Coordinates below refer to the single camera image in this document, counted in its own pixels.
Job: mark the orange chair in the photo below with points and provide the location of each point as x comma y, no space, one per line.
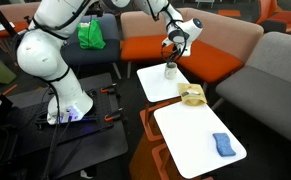
280,15

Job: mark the beige sofa with orange seat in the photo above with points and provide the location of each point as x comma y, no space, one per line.
18,11

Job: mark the white patterned mug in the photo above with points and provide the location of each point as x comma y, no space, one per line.
170,72

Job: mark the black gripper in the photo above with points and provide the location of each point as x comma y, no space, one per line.
175,54

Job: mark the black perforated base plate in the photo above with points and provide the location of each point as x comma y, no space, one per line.
101,106

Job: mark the black pole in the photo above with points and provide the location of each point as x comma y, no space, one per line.
0,13

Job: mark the green bag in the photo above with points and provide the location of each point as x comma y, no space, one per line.
90,35

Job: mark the large white table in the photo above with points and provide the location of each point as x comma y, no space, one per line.
191,136

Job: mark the small white table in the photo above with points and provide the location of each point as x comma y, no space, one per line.
158,83

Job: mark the blue-gray armchair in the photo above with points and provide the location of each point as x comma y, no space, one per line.
91,53

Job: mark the yellow paper pouch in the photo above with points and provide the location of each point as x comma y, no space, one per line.
192,96

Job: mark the black cart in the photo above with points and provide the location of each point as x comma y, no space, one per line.
98,146

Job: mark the beige and orange corner sofa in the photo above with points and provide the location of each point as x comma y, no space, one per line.
211,56

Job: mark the white paper sheet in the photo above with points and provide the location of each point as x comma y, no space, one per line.
0,28

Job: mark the gray sofa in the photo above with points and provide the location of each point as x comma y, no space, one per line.
268,90

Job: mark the blue cloth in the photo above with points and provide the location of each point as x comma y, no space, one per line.
223,145

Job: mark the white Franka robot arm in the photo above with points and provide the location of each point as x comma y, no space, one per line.
48,53

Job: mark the orange ottoman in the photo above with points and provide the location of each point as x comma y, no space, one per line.
229,13

